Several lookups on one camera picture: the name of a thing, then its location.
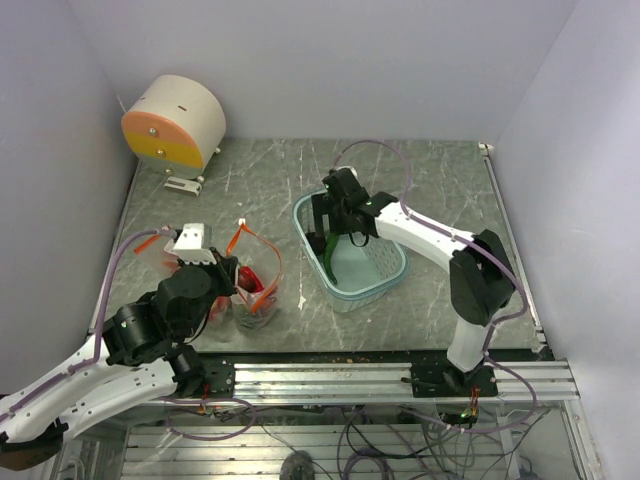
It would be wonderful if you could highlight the light blue plastic basket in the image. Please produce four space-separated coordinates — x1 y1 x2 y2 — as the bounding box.
292 194 409 313

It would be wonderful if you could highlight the clear zip bag orange zipper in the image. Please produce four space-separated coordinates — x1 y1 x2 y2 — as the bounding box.
134 223 238 337

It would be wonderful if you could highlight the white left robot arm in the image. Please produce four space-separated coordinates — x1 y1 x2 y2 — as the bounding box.
1 257 238 470

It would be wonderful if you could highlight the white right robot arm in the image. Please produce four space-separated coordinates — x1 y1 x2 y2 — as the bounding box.
312 168 515 396

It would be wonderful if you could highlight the cream round drawer cabinet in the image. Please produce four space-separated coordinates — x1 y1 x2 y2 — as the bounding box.
121 75 226 180

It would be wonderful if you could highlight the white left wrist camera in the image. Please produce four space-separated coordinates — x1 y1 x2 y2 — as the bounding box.
165 223 217 265

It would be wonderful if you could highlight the small white metal bracket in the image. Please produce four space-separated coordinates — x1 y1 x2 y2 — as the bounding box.
164 175 205 197

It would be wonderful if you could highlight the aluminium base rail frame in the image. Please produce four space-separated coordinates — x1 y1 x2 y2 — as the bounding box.
45 349 598 479

